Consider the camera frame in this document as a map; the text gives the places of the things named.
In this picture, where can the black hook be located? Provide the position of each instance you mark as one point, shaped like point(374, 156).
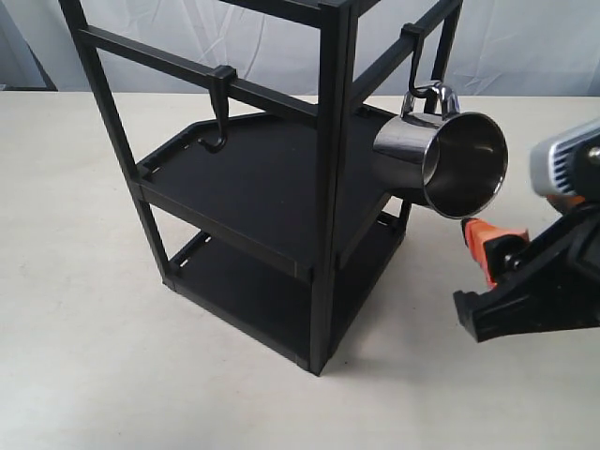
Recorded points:
point(415, 61)
point(220, 79)

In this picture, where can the black right hook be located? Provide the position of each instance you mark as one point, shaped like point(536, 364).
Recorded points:
point(415, 61)

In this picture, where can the black left hook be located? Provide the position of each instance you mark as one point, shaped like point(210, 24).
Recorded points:
point(220, 79)

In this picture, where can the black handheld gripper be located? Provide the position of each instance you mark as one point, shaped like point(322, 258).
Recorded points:
point(535, 285)

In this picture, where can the black shelf rack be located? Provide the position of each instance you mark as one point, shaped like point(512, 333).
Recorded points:
point(283, 233)

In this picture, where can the stainless steel mug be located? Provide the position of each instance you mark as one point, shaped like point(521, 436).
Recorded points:
point(451, 162)

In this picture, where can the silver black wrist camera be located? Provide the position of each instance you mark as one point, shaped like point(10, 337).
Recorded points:
point(567, 164)

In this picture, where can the white backdrop cloth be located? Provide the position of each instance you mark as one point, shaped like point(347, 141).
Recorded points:
point(501, 48)

